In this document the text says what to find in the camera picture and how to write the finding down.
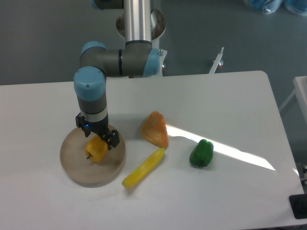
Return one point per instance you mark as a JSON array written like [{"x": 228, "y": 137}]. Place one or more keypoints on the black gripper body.
[{"x": 99, "y": 127}]

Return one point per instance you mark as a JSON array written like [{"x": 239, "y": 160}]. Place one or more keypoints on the yellow toy bell pepper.
[{"x": 95, "y": 149}]

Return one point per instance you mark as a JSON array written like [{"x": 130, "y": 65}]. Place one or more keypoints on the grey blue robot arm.
[{"x": 96, "y": 63}]

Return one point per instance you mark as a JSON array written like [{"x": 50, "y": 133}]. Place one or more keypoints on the beige round plate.
[{"x": 84, "y": 171}]

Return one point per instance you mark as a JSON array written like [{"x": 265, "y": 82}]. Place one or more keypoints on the green toy bell pepper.
[{"x": 202, "y": 154}]

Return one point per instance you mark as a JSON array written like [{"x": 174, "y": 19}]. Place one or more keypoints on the orange toy sandwich wedge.
[{"x": 154, "y": 130}]

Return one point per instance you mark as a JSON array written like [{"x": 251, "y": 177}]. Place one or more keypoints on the yellow toy corn cob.
[{"x": 144, "y": 169}]

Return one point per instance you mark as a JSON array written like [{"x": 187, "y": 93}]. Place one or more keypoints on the white side table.
[{"x": 298, "y": 94}]

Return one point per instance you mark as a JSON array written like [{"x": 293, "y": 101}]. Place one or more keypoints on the black device at table edge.
[{"x": 299, "y": 205}]

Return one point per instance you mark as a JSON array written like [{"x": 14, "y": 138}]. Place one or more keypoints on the blue plastic bag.
[
  {"x": 298, "y": 7},
  {"x": 263, "y": 6}
]

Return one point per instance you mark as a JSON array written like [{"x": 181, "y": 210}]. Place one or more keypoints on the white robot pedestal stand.
[{"x": 158, "y": 27}]

